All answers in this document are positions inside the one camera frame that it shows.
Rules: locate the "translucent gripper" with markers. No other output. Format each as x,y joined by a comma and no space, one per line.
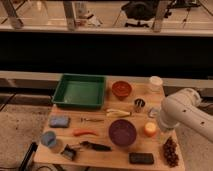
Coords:
163,136

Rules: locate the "orange apple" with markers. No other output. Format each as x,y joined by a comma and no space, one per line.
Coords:
150,129

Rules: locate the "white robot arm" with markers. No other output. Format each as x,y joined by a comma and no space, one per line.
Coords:
182,107

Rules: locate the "bunch of red grapes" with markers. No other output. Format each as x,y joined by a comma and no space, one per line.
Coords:
169,152

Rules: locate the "light blue cloth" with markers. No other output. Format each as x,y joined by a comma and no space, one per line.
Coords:
153,112

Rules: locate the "black sponge block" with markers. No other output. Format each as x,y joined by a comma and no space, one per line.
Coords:
141,158

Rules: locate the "metal cup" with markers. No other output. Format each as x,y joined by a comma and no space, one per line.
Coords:
139,104

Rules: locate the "purple bowl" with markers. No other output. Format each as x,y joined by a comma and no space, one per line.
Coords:
122,133

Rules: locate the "yellow banana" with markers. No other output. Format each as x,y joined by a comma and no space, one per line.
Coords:
117,113

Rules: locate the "orange bowl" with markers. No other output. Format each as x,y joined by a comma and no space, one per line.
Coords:
121,89

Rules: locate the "black marker tool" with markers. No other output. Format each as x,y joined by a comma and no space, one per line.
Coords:
95,146

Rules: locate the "small metal utensil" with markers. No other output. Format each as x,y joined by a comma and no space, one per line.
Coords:
90,120

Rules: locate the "orange carrot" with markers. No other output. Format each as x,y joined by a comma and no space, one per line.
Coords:
84,132

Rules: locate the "black binder clip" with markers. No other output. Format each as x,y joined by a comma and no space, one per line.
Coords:
69,153

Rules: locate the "green plastic tray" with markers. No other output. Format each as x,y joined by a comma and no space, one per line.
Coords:
80,91

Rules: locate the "blue sponge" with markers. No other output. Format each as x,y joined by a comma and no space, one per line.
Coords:
59,121

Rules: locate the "blue cup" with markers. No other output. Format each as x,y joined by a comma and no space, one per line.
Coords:
48,139

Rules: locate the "black office chair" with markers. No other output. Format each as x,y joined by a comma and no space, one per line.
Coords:
141,11

